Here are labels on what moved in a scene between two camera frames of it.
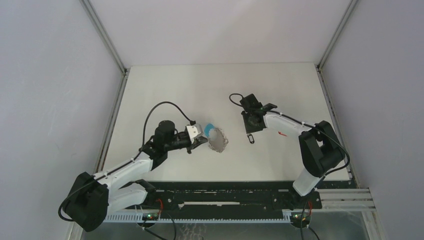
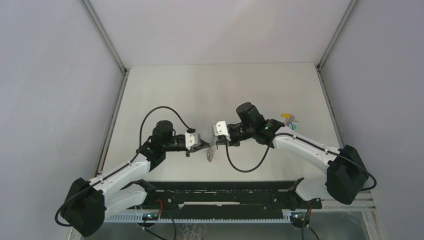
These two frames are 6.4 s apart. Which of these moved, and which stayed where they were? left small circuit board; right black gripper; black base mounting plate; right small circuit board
Moved: right black gripper
Stayed: black base mounting plate; left small circuit board; right small circuit board
